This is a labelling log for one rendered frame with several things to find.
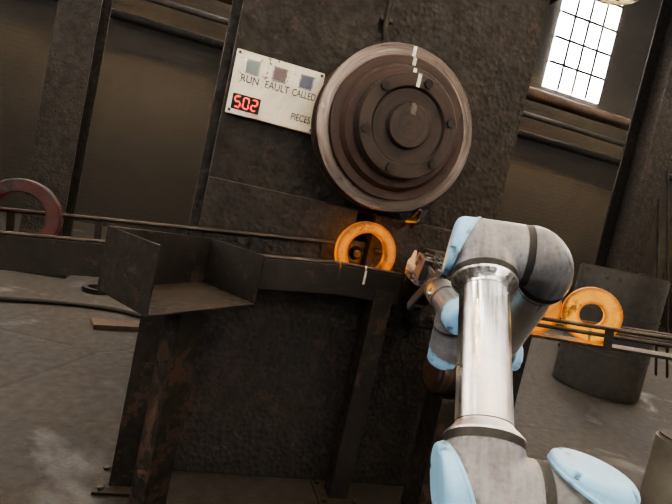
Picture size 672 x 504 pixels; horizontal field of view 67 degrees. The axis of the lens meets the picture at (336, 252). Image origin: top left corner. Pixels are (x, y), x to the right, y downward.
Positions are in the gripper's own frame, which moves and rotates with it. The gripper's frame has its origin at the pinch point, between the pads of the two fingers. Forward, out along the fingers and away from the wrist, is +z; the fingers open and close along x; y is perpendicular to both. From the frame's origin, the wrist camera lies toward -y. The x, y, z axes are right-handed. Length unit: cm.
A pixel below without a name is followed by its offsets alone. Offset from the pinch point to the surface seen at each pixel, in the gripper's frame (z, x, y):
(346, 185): 6.4, 24.3, 16.5
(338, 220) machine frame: 12.5, 21.7, 3.9
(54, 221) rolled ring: 1, 96, -8
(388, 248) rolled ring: 3.7, 7.0, 1.6
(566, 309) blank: -17.9, -41.5, 2.5
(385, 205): 5.4, 11.7, 13.7
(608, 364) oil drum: 114, -220, -91
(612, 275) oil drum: 140, -213, -37
